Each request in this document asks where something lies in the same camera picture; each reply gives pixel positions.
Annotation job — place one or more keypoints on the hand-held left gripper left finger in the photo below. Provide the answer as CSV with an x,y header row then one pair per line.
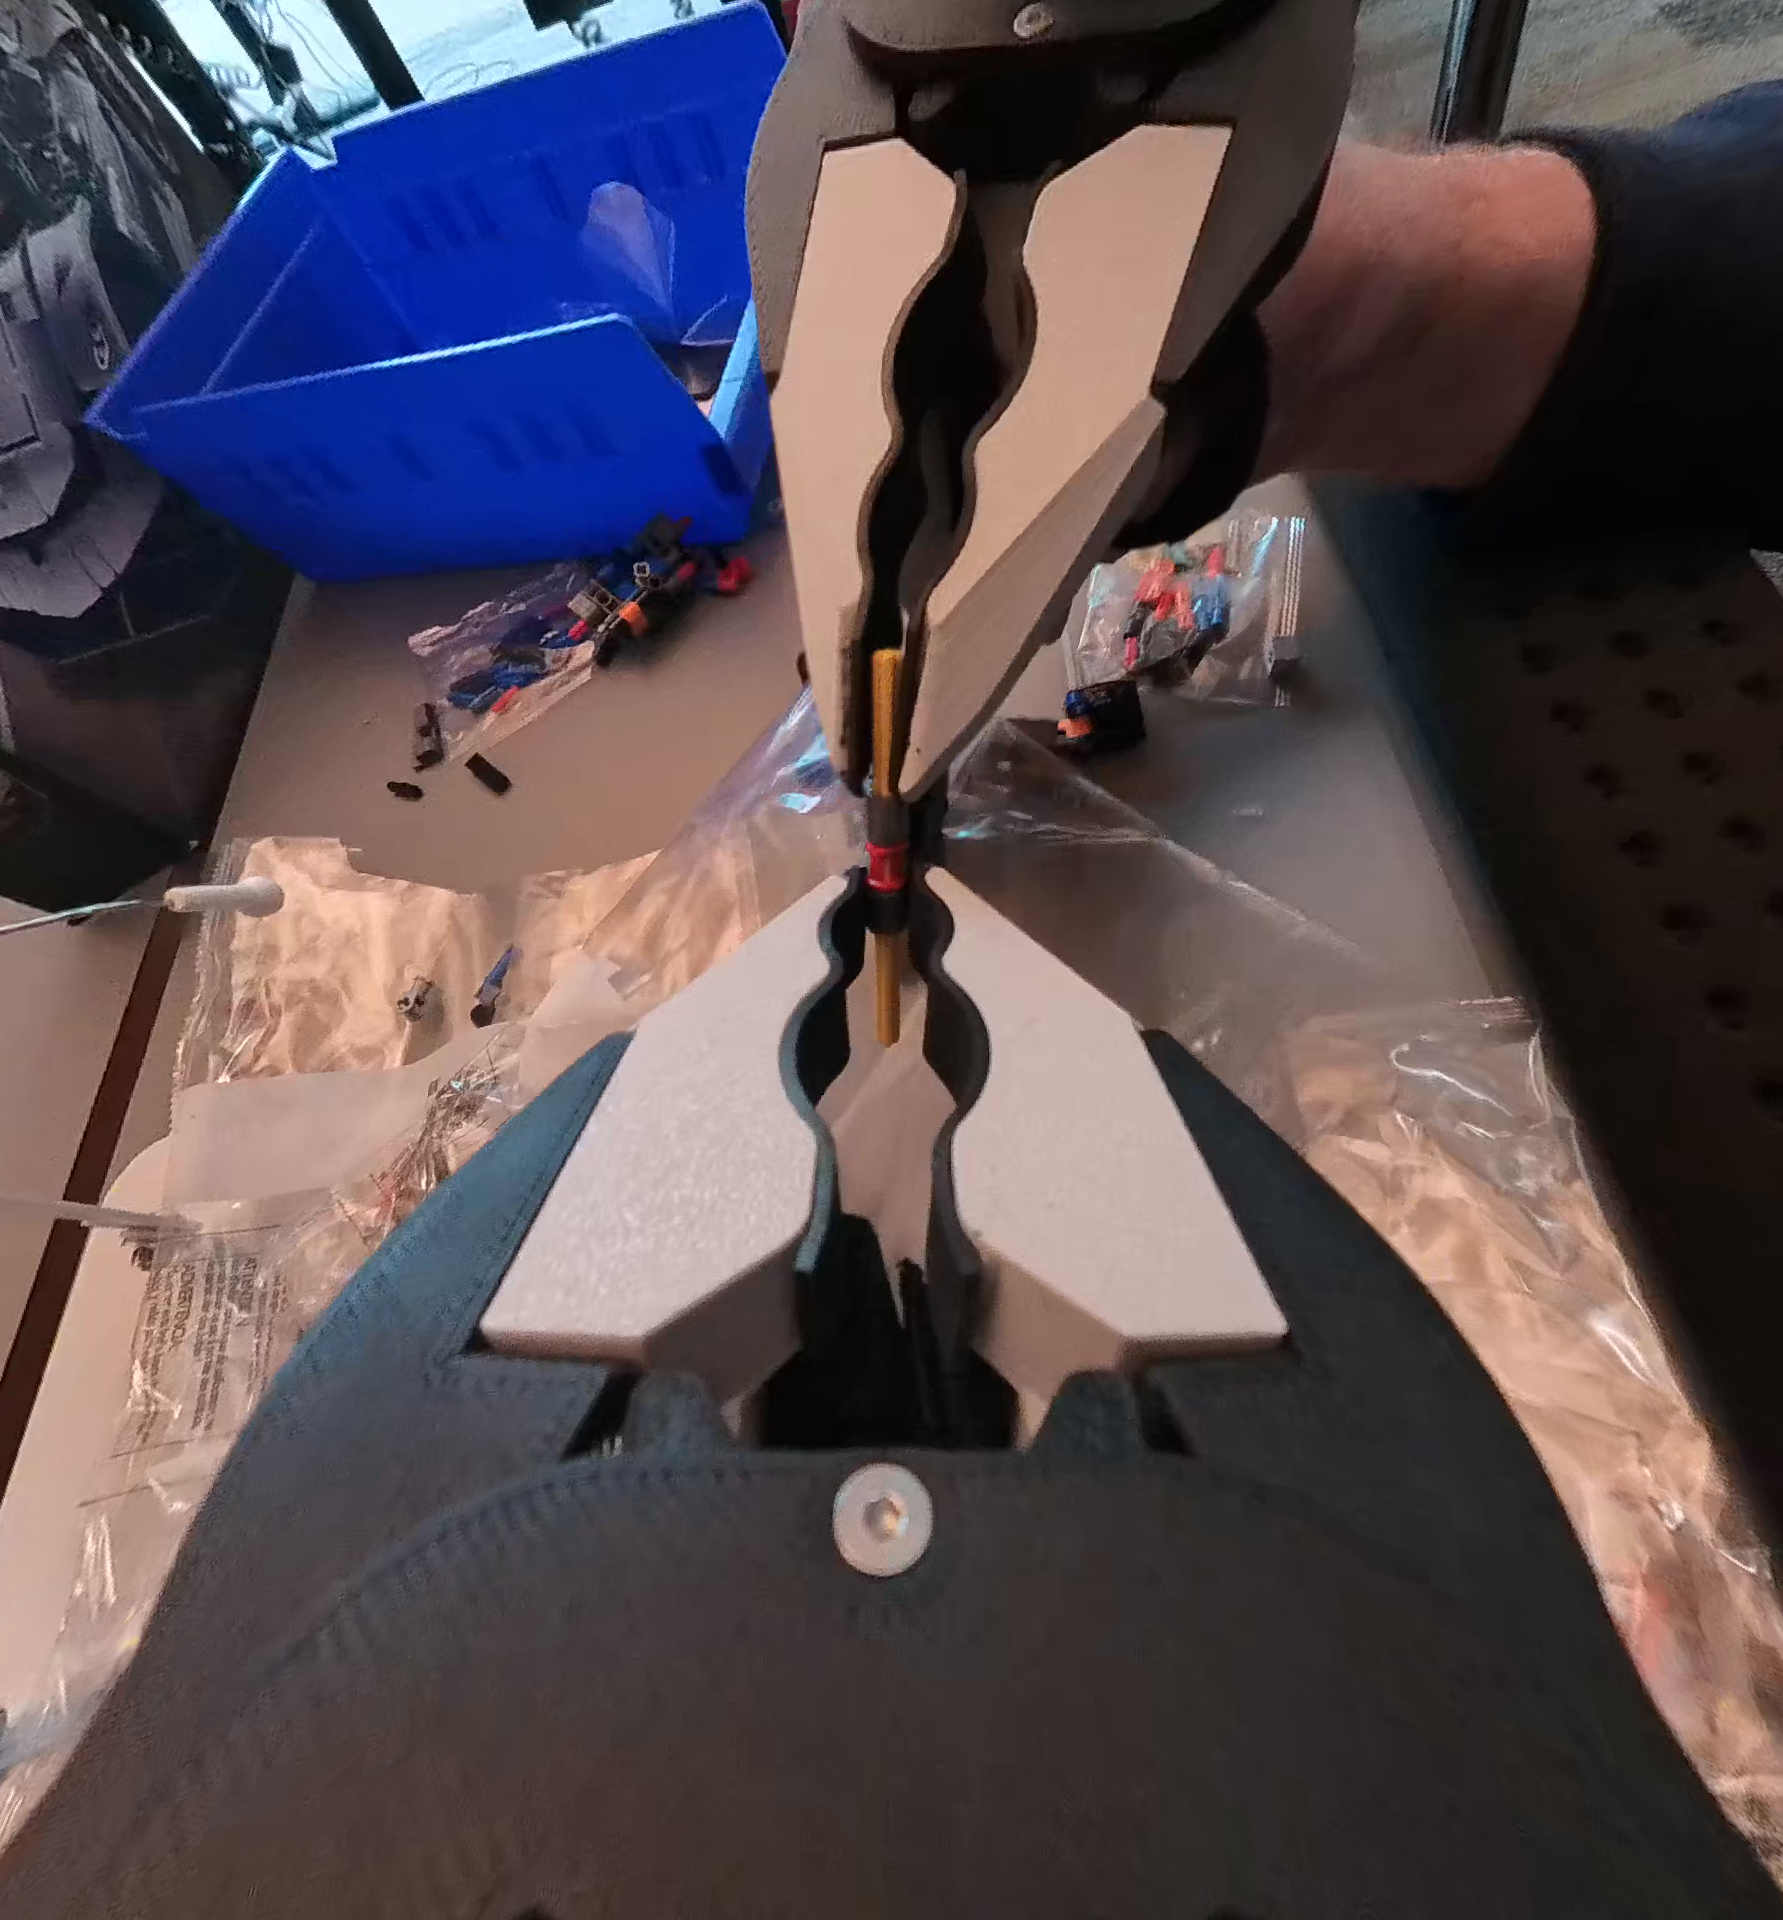
x,y
651,1200

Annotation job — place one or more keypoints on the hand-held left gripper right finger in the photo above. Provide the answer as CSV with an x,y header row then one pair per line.
x,y
1116,1200

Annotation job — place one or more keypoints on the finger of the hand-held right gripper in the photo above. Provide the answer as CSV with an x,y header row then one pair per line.
x,y
1101,330
831,377

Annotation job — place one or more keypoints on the clear plastic bag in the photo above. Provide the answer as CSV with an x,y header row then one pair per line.
x,y
1357,1200

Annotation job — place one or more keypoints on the yellow lego axle assembly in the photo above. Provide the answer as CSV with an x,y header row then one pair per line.
x,y
888,720

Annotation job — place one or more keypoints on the dark grey lego piece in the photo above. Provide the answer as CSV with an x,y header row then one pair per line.
x,y
424,737

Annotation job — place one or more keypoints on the person's right forearm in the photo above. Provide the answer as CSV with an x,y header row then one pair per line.
x,y
1717,301

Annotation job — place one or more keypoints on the blue lego axle pin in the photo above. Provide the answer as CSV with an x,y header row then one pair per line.
x,y
494,981

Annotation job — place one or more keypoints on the small black orange lego assembly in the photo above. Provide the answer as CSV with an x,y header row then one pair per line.
x,y
651,586

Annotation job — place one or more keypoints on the small bag of lego parts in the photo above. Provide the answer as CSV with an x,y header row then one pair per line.
x,y
1176,599

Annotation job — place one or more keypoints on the large white-label lego parts bag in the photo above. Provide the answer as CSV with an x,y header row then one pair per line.
x,y
230,1350

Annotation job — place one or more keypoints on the black lego set box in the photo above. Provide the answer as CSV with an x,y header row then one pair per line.
x,y
52,377

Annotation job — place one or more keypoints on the person's right hand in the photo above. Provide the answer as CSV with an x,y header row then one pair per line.
x,y
1430,316

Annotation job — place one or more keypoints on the black sign stand pole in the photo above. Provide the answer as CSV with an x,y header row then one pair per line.
x,y
1476,62

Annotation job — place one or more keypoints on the blue plastic bin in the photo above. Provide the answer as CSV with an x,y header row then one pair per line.
x,y
424,421

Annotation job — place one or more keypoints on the clear bag of pale parts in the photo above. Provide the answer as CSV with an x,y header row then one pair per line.
x,y
306,959

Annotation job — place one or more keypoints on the small bag of blue parts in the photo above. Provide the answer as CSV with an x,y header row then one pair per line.
x,y
507,676

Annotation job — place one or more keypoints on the black perforated board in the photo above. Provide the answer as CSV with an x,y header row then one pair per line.
x,y
1657,899

